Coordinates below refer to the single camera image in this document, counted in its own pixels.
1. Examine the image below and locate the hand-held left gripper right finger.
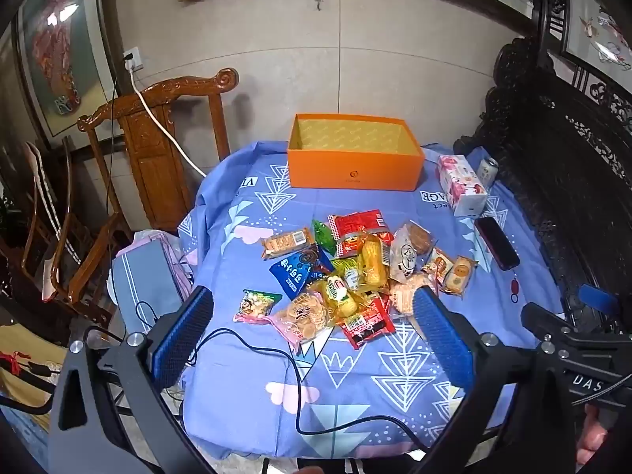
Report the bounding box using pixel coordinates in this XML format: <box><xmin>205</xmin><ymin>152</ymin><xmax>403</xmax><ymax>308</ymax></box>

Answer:
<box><xmin>411</xmin><ymin>287</ymin><xmax>579</xmax><ymax>474</ymax></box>

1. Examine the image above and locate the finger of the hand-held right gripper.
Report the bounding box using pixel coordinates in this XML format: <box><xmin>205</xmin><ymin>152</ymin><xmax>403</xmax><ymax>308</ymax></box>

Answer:
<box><xmin>577</xmin><ymin>284</ymin><xmax>632</xmax><ymax>335</ymax></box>
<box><xmin>520</xmin><ymin>302</ymin><xmax>632</xmax><ymax>356</ymax></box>

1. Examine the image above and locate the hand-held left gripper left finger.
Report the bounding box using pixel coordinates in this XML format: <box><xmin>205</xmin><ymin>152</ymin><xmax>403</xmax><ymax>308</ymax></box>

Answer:
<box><xmin>48</xmin><ymin>285</ymin><xmax>218</xmax><ymax>474</ymax></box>

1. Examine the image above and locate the cartoon face snack packet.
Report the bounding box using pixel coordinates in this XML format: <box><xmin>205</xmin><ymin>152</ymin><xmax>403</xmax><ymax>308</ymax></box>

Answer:
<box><xmin>233</xmin><ymin>289</ymin><xmax>282</xmax><ymax>325</ymax></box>

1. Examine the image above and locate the yellow-green snack packet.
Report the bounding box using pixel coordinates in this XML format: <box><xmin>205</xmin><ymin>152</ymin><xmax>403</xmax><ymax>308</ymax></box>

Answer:
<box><xmin>330</xmin><ymin>256</ymin><xmax>362</xmax><ymax>290</ymax></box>

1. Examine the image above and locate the pink rice cracker packet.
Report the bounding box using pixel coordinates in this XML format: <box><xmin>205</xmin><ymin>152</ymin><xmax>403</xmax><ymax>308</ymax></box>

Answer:
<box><xmin>271</xmin><ymin>291</ymin><xmax>333</xmax><ymax>345</ymax></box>

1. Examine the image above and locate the orange cardboard box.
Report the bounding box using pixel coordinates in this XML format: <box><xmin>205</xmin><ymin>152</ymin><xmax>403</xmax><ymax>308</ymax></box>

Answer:
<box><xmin>287</xmin><ymin>113</ymin><xmax>425</xmax><ymax>192</ymax></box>

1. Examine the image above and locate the person's right hand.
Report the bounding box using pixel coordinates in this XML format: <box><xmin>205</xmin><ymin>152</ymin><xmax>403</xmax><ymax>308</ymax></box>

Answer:
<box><xmin>577</xmin><ymin>404</ymin><xmax>609</xmax><ymax>466</ymax></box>

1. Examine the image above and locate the clear rice cracker packet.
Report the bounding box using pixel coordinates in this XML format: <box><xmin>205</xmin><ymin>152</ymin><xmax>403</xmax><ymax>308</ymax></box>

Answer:
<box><xmin>389</xmin><ymin>276</ymin><xmax>431</xmax><ymax>315</ymax></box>

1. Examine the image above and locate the blue printed tablecloth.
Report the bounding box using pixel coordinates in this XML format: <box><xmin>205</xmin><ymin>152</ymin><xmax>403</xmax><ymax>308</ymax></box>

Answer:
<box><xmin>178</xmin><ymin>141</ymin><xmax>568</xmax><ymax>460</ymax></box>

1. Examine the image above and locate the round cake packet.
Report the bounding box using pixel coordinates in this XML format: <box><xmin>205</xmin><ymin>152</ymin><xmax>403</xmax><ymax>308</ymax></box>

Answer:
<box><xmin>441</xmin><ymin>255</ymin><xmax>478</xmax><ymax>298</ymax></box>

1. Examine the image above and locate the blue and pink bag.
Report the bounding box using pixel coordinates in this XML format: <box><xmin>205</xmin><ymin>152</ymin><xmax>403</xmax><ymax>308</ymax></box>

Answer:
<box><xmin>109</xmin><ymin>229</ymin><xmax>198</xmax><ymax>337</ymax></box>

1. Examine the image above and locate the small orange snack packet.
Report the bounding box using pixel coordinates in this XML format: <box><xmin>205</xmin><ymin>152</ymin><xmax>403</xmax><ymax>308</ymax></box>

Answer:
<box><xmin>422</xmin><ymin>247</ymin><xmax>453</xmax><ymax>282</ymax></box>

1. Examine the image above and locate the red and black snack packet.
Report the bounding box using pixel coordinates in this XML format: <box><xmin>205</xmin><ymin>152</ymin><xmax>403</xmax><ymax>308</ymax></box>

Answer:
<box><xmin>340</xmin><ymin>296</ymin><xmax>397</xmax><ymax>350</ymax></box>

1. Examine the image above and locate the phone in red case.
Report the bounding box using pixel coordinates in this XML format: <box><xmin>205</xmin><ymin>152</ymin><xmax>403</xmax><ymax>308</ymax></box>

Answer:
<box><xmin>474</xmin><ymin>216</ymin><xmax>521</xmax><ymax>271</ymax></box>

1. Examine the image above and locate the white cookie packet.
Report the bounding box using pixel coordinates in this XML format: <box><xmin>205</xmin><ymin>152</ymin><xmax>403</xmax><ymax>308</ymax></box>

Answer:
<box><xmin>389</xmin><ymin>222</ymin><xmax>438</xmax><ymax>283</ymax></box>

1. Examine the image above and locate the yellow corn snack packet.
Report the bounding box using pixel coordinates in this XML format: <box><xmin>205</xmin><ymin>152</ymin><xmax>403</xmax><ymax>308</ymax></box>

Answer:
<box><xmin>357</xmin><ymin>234</ymin><xmax>392</xmax><ymax>290</ymax></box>

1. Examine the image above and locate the clear yellow snack packet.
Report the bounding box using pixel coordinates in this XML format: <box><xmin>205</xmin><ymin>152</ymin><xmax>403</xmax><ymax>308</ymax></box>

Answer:
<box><xmin>307</xmin><ymin>276</ymin><xmax>367</xmax><ymax>318</ymax></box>

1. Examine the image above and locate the blue snack packet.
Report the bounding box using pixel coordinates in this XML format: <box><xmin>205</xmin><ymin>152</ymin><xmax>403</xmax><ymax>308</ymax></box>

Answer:
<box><xmin>269</xmin><ymin>249</ymin><xmax>335</xmax><ymax>292</ymax></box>

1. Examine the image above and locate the large red snack packet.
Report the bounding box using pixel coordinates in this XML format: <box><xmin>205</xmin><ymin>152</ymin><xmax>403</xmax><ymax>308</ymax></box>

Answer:
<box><xmin>328</xmin><ymin>210</ymin><xmax>392</xmax><ymax>254</ymax></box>

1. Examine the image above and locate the orange cracker packet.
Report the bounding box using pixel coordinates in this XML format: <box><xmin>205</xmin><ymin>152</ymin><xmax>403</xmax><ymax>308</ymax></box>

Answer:
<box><xmin>261</xmin><ymin>228</ymin><xmax>315</xmax><ymax>258</ymax></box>

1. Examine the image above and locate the floral tissue pack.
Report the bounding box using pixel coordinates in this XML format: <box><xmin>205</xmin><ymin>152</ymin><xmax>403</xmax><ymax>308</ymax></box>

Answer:
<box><xmin>435</xmin><ymin>154</ymin><xmax>489</xmax><ymax>217</ymax></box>

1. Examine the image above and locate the white drink can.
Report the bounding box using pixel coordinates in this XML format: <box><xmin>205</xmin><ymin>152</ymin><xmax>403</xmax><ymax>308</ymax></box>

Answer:
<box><xmin>476</xmin><ymin>157</ymin><xmax>499</xmax><ymax>189</ymax></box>

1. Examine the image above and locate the green triangular snack packet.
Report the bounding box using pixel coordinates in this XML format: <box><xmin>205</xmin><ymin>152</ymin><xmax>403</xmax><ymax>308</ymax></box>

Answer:
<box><xmin>311</xmin><ymin>219</ymin><xmax>337</xmax><ymax>254</ymax></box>

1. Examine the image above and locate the dark carved wooden bench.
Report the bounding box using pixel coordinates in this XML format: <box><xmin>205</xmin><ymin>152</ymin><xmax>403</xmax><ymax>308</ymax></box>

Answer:
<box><xmin>451</xmin><ymin>37</ymin><xmax>632</xmax><ymax>337</ymax></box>

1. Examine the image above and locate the carved wooden chair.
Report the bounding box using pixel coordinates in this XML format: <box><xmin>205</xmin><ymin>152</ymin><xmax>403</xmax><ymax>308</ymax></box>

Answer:
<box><xmin>76</xmin><ymin>68</ymin><xmax>240</xmax><ymax>317</ymax></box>

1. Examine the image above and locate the slim wooden armchair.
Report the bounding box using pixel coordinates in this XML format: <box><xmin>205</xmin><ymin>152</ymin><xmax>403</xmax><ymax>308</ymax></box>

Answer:
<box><xmin>20</xmin><ymin>135</ymin><xmax>82</xmax><ymax>307</ymax></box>

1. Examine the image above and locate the framed flower artwork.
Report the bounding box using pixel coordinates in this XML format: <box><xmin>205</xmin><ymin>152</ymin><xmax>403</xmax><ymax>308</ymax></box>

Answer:
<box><xmin>560</xmin><ymin>0</ymin><xmax>632</xmax><ymax>75</ymax></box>

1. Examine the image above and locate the framed red artwork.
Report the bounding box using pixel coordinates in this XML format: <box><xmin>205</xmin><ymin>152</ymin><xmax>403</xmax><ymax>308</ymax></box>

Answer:
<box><xmin>12</xmin><ymin>0</ymin><xmax>124</xmax><ymax>144</ymax></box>

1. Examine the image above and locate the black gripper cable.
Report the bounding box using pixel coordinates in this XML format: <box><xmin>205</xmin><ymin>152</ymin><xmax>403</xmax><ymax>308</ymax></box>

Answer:
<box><xmin>190</xmin><ymin>328</ymin><xmax>430</xmax><ymax>455</ymax></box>

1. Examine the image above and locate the white power cable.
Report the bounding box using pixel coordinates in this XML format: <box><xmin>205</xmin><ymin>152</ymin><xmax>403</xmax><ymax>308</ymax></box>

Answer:
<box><xmin>129</xmin><ymin>62</ymin><xmax>208</xmax><ymax>179</ymax></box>

